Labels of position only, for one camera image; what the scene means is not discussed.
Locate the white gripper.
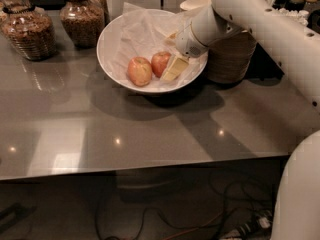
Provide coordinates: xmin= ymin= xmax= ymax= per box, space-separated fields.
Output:
xmin=161 ymin=5 xmax=234 ymax=81

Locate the red apple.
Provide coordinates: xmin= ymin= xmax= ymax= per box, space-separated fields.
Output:
xmin=127 ymin=57 xmax=152 ymax=87
xmin=151 ymin=51 xmax=171 ymax=78

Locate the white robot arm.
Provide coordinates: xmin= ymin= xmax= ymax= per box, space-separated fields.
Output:
xmin=175 ymin=0 xmax=320 ymax=240

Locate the white ceramic bowl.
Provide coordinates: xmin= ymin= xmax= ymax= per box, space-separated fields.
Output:
xmin=96 ymin=8 xmax=210 ymax=95

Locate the white paper liner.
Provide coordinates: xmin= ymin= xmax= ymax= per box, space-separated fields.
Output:
xmin=110 ymin=2 xmax=208 ymax=89

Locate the middle glass granola jar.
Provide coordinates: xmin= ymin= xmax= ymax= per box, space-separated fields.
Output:
xmin=60 ymin=0 xmax=105 ymax=48

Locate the dark bottle with cap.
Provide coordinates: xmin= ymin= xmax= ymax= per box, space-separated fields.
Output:
xmin=285 ymin=0 xmax=305 ymax=11

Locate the large glass granola jar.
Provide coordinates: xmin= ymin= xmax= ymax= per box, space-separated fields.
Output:
xmin=1 ymin=0 xmax=56 ymax=61

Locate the power strip on floor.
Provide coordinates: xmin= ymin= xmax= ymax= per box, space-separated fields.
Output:
xmin=219 ymin=213 xmax=273 ymax=240

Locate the black floor cable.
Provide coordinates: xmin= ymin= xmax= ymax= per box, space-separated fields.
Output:
xmin=94 ymin=175 xmax=234 ymax=240

